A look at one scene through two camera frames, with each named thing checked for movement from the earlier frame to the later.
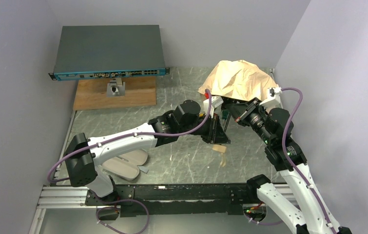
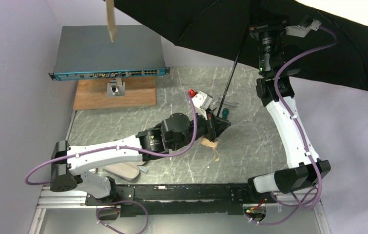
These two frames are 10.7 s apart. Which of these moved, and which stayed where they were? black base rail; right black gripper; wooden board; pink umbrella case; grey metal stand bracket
Moved: right black gripper
Stayed: grey metal stand bracket; black base rail; pink umbrella case; wooden board
